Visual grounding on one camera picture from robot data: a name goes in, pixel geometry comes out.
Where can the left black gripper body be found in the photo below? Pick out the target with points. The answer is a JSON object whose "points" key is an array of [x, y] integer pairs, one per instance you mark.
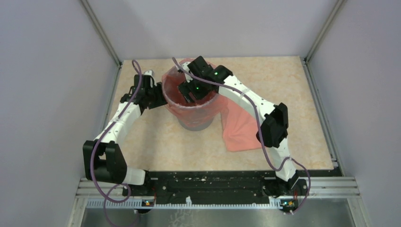
{"points": [[156, 95]]}

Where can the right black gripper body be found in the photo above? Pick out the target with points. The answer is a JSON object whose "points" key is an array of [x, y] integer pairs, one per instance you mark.
{"points": [[194, 86]]}

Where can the translucent red trash bag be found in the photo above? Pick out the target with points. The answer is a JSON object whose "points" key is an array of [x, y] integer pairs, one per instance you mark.
{"points": [[188, 112]]}

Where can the grey plastic trash bin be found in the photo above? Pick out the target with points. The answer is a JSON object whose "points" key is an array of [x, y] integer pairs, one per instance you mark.
{"points": [[196, 126]]}

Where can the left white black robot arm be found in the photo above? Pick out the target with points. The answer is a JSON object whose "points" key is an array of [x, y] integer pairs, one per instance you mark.
{"points": [[103, 158]]}

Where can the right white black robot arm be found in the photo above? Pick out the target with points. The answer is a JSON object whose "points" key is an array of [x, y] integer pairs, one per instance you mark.
{"points": [[272, 119]]}

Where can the flat pink trash bag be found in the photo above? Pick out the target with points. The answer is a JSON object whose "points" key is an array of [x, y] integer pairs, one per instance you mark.
{"points": [[239, 128]]}

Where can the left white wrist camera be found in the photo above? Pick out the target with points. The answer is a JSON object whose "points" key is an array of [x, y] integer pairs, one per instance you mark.
{"points": [[149, 73]]}

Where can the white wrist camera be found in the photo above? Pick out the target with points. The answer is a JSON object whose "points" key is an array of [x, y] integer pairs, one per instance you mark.
{"points": [[149, 73], [184, 65]]}

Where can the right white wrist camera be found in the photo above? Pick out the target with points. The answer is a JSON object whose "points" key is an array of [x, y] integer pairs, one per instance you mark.
{"points": [[184, 65]]}

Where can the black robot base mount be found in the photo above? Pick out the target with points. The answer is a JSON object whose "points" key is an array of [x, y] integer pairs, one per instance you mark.
{"points": [[215, 187]]}

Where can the white toothed cable rail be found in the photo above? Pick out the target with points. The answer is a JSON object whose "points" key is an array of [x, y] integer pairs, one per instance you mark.
{"points": [[148, 204]]}

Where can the aluminium frame rail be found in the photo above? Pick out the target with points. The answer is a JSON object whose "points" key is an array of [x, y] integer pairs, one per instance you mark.
{"points": [[322, 187]]}

